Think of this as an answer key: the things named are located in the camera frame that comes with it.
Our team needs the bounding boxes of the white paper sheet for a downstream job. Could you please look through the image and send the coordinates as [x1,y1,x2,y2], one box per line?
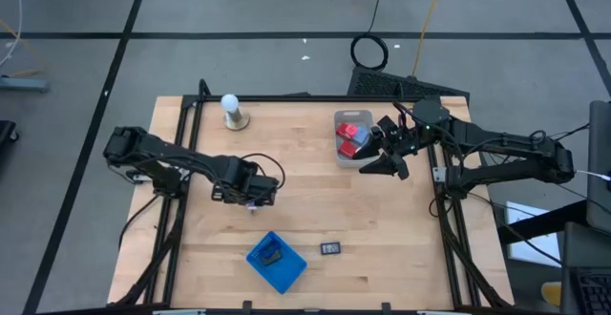
[504,201,562,269]

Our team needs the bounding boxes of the yellow object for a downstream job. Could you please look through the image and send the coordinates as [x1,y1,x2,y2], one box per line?
[540,281,564,309]

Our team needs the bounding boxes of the small red wall charger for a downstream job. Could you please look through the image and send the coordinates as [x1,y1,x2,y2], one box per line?
[337,140,359,159]

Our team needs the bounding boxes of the black perforated panel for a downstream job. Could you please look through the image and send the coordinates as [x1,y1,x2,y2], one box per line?
[347,65,472,99]

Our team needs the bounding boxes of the white floor cable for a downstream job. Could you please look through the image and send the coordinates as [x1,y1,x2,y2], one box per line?
[0,0,25,68]

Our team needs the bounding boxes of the blue slotted plastic basket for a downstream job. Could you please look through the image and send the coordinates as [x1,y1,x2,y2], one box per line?
[244,230,308,296]

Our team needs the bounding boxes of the orange floor cable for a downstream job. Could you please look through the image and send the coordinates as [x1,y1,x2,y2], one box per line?
[0,17,49,78]

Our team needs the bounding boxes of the black coiled floor cable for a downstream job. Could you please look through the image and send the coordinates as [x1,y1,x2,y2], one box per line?
[349,0,390,72]

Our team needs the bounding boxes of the grey plastic bin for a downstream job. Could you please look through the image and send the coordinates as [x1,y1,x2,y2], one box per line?
[332,108,376,169]

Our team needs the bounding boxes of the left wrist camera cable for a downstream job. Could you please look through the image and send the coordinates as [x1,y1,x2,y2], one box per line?
[238,152,287,193]

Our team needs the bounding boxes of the grey floor base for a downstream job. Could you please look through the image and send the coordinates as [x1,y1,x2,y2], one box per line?
[0,75,52,94]

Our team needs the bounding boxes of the large red wall charger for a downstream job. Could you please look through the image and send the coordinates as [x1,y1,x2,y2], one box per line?
[336,122,359,140]

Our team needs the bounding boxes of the grey monitor back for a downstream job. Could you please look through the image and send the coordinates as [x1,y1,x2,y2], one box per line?
[585,99,611,235]

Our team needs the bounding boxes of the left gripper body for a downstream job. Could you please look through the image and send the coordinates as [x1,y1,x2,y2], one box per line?
[211,173,281,207]

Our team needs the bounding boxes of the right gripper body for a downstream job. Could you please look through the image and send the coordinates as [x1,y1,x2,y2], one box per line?
[376,114,422,181]

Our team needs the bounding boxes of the black keyboard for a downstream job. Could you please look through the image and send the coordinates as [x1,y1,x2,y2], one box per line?
[575,269,611,315]

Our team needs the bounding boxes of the yellow cable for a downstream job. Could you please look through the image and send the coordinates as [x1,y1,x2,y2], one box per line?
[411,0,450,78]

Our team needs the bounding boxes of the black beam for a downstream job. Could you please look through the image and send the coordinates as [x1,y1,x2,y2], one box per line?
[495,199,589,245]

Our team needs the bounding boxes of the white bulb on metal stand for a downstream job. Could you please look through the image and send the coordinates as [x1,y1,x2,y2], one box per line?
[220,93,251,132]

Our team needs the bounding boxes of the black caster base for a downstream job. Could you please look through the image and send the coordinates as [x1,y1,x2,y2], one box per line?
[0,119,20,147]

